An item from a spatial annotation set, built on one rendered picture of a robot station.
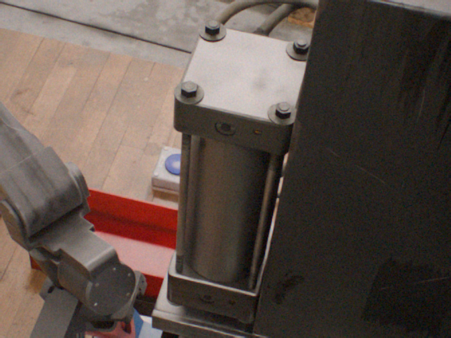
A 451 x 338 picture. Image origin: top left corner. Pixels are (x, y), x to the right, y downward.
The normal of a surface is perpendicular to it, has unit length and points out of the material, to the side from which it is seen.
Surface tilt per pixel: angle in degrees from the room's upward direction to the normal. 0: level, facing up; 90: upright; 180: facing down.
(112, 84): 0
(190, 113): 90
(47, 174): 22
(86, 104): 0
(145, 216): 90
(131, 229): 0
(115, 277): 69
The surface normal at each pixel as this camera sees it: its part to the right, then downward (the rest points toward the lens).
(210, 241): -0.40, 0.69
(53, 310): -0.34, -0.66
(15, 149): 0.32, -0.35
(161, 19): 0.07, -0.63
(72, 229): -0.18, -0.80
